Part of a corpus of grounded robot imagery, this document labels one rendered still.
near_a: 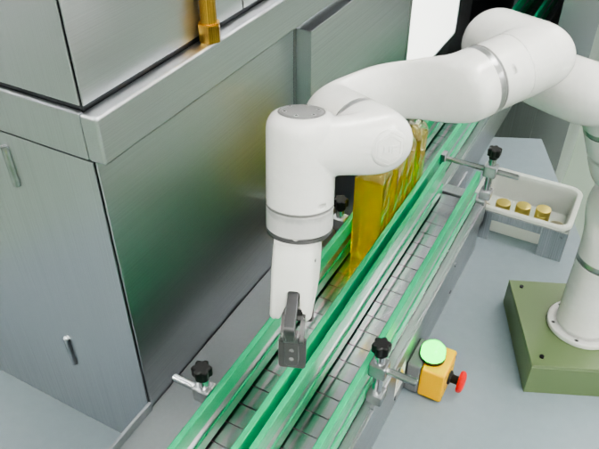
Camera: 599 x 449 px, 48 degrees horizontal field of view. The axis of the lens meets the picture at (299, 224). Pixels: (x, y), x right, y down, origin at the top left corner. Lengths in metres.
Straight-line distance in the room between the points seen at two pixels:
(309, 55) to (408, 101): 0.34
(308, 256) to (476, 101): 0.26
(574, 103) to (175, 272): 0.59
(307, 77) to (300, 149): 0.49
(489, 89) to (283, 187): 0.26
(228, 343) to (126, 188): 0.41
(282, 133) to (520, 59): 0.30
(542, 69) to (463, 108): 0.10
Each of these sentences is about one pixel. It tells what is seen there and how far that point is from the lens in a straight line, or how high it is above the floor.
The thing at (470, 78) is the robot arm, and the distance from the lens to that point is 0.79.
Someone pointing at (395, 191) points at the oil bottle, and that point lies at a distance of 1.26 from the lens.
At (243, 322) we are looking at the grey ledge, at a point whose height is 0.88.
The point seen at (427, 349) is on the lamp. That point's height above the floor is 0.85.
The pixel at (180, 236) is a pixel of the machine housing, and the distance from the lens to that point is 0.97.
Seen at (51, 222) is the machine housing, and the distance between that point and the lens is 0.93.
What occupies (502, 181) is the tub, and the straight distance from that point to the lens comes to 1.70.
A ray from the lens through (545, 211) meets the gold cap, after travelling 1.63.
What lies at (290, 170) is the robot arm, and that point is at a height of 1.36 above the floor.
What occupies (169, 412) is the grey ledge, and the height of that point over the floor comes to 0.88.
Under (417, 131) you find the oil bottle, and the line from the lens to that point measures 1.32.
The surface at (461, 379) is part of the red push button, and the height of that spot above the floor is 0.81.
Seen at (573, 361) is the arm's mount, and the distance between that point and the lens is 1.29.
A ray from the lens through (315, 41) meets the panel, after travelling 1.13.
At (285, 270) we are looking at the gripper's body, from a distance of 0.72.
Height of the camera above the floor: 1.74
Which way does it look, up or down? 39 degrees down
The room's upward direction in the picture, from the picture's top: straight up
